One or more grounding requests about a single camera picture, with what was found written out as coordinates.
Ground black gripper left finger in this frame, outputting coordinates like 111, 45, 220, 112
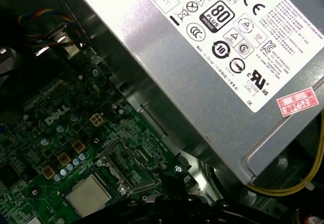
111, 170, 178, 224

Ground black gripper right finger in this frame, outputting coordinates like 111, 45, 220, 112
177, 181, 238, 224

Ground silver CPU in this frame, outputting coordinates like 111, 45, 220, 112
65, 174, 112, 218

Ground CPU socket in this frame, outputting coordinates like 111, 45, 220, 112
58, 167, 119, 224

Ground metal socket cover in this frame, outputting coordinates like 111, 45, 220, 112
96, 138, 163, 195

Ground black PC case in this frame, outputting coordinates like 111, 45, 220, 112
0, 0, 324, 224

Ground grey power supply unit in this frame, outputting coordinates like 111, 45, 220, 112
48, 0, 324, 184

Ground green motherboard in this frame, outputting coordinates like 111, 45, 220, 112
0, 64, 211, 224

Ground yellow power wire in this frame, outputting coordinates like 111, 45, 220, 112
247, 111, 324, 196

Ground multicoloured fan wires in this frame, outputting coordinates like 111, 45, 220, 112
17, 8, 78, 48

